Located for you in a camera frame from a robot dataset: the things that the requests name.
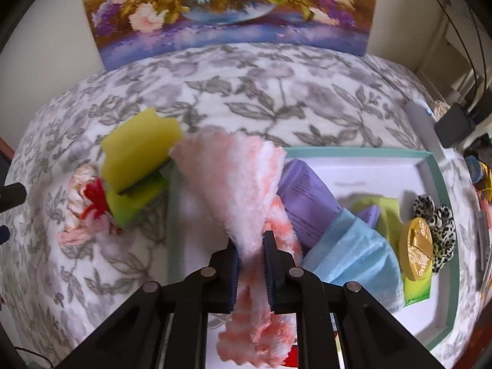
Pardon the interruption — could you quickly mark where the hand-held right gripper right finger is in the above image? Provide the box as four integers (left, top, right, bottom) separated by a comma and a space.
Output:
263, 231, 442, 369

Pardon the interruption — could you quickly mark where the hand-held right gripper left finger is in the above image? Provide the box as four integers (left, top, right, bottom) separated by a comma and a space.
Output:
65, 238, 241, 369

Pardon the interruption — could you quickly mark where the blue face mask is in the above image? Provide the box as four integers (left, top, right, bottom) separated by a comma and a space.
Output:
302, 209, 404, 312

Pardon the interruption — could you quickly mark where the pink and white fuzzy sock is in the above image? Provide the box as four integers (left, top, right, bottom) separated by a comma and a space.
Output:
169, 130, 298, 367

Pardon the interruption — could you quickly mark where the green cloth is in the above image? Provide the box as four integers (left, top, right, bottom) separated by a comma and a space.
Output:
338, 194, 406, 247

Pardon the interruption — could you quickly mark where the white box with teal rim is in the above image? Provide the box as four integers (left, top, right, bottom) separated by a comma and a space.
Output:
167, 146, 460, 354

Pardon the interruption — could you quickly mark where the green tissue packet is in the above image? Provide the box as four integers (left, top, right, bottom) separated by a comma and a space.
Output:
402, 273, 433, 307

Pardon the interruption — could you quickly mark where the round gold compact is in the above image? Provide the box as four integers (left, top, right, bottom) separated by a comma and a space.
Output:
399, 217, 435, 281

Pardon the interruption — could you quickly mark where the red and pink scrunchie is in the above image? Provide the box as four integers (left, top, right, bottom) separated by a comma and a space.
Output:
58, 163, 124, 247

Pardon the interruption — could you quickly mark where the purple tissue packet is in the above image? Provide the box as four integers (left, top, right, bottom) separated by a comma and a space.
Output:
277, 159, 343, 248
354, 204, 381, 227

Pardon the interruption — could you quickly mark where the green sponge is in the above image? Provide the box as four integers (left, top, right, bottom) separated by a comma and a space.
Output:
105, 169, 170, 228

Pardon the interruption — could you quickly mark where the yellow sponge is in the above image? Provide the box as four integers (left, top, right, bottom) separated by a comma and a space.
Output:
101, 108, 183, 193

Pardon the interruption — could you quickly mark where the leopard print scrunchie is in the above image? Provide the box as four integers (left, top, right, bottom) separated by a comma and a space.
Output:
413, 195, 457, 273

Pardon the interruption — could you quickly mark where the grey floral blanket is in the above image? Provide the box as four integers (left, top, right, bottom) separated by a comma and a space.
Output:
0, 42, 492, 369

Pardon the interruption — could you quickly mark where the white cylindrical device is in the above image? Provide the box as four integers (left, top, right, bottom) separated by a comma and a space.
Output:
405, 99, 456, 166

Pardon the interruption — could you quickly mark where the pile of colourful trinkets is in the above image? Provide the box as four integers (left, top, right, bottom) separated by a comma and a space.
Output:
463, 154, 492, 204

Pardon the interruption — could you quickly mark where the black box device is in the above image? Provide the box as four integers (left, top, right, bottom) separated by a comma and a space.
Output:
434, 105, 477, 149

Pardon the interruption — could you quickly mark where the floral painting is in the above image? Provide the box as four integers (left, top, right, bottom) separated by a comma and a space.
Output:
77, 0, 381, 72

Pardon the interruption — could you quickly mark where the thin black cable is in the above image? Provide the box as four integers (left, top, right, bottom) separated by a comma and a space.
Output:
15, 348, 54, 367

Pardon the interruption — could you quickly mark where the reddish wooden bed frame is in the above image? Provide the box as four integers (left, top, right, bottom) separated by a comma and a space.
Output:
454, 307, 492, 369

